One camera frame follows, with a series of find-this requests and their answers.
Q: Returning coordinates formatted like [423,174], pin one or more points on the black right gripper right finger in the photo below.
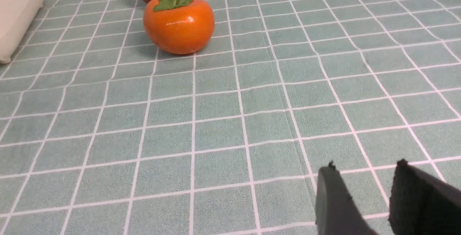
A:
[421,204]

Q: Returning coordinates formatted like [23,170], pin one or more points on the white two-slot toaster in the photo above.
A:
[15,19]

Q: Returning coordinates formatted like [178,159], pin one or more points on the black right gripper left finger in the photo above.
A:
[335,210]

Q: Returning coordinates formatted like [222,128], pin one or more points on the orange persimmon with green leaf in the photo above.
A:
[179,27]

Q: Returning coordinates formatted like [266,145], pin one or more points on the green checkered tablecloth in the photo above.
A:
[102,133]

